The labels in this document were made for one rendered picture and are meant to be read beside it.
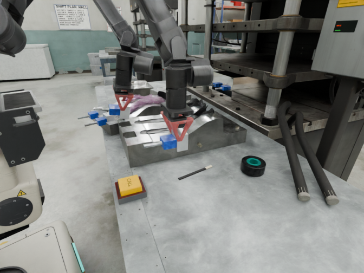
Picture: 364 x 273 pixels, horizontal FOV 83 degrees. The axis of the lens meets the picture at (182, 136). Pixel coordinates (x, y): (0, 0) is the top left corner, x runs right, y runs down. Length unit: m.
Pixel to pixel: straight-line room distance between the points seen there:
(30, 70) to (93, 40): 2.08
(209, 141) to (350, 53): 0.64
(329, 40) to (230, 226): 0.87
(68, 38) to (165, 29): 7.48
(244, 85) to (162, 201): 1.12
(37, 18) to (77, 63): 1.52
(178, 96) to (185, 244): 0.36
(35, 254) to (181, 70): 1.11
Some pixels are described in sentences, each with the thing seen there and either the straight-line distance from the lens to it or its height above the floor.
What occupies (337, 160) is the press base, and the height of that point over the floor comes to 0.43.
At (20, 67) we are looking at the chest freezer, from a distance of 7.46.
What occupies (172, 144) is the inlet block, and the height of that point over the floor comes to 0.93.
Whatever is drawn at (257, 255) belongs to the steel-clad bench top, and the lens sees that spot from 0.54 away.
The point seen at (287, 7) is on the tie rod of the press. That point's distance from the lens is 1.11.
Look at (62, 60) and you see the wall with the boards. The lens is 8.07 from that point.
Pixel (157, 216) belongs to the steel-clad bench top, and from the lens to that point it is 0.58.
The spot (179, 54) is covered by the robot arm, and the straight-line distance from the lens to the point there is 0.54.
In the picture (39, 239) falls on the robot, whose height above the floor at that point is 0.28.
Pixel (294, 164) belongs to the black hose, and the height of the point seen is 0.85.
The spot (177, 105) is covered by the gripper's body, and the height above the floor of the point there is 1.05.
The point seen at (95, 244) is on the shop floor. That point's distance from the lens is 1.61.
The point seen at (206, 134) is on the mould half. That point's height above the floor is 0.87.
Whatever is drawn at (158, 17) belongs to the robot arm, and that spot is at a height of 1.26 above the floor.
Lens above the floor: 1.23
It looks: 27 degrees down
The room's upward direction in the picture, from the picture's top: straight up
